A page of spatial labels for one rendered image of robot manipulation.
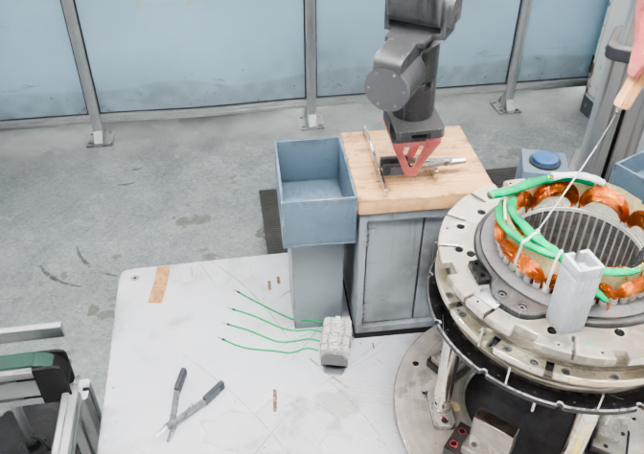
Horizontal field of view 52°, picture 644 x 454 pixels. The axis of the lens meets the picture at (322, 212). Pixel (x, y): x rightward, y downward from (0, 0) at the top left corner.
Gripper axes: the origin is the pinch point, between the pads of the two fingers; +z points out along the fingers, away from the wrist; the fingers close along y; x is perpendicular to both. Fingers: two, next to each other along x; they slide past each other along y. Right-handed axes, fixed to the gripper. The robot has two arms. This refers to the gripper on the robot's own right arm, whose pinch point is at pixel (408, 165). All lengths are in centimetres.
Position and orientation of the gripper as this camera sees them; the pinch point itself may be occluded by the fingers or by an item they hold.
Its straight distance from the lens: 95.7
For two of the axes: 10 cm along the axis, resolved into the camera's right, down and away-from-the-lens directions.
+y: 1.3, 6.3, -7.6
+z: 0.2, 7.7, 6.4
